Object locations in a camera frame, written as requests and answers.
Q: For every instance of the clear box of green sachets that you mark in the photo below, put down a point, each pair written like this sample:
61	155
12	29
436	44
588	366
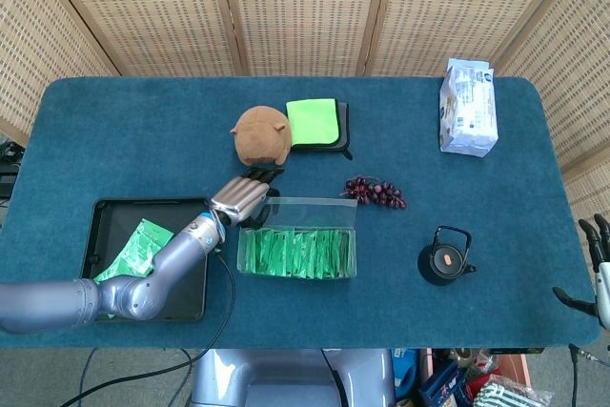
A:
295	254

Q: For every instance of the black cast iron teapot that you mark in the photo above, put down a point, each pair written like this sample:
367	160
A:
445	261

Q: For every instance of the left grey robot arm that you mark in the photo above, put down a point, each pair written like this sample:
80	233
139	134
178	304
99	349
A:
133	295

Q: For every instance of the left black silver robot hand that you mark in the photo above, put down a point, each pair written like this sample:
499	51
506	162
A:
240	199

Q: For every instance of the woven bamboo folding screen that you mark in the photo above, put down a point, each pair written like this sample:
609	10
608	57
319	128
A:
305	11

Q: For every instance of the dark blue box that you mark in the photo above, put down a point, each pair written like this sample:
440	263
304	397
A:
443	385

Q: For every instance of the dark grey folded cloth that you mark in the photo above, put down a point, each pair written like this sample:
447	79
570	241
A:
344	130

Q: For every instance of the blue felt table cover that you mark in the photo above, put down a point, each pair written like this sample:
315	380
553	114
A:
143	140

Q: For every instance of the black equipment beside table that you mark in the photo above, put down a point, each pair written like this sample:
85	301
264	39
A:
7	173

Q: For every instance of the bright green folded cloth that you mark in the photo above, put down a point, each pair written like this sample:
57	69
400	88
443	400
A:
312	121

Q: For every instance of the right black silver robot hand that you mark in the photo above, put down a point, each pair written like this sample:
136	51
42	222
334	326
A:
604	292

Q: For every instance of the brown plush capybara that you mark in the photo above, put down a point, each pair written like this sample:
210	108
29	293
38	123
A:
259	135

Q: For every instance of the black plastic tray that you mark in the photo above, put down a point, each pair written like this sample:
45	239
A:
119	216

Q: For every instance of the striped plastic-wrapped package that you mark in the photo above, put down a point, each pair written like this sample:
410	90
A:
510	395

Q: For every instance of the dark red grape bunch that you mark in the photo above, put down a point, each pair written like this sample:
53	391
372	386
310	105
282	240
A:
376	193

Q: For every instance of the grey robot torso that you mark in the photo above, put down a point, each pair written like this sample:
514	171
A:
286	378

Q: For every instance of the white blue paper package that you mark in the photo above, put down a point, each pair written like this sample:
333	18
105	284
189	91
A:
469	111

